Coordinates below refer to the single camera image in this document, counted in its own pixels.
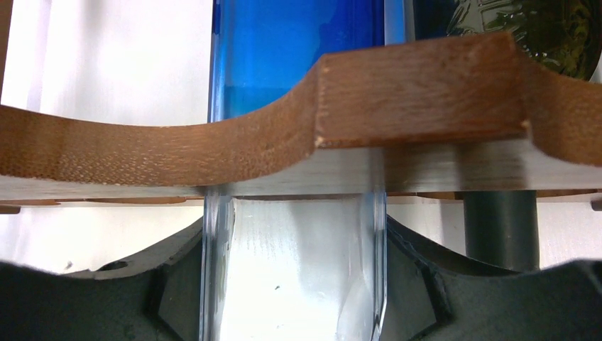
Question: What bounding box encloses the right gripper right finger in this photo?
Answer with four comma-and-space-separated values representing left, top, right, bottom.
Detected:
381, 217, 601, 340

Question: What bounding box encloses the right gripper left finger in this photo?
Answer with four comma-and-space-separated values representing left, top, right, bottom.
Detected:
1, 220, 203, 340

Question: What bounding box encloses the green wine bottle white label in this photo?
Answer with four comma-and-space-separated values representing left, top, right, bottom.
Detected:
442, 0, 602, 273

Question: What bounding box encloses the blue square bottle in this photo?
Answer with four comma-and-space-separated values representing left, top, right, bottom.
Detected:
199, 1, 387, 340

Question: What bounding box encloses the brown wooden wine rack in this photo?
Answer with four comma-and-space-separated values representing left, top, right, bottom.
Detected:
0, 0, 602, 215

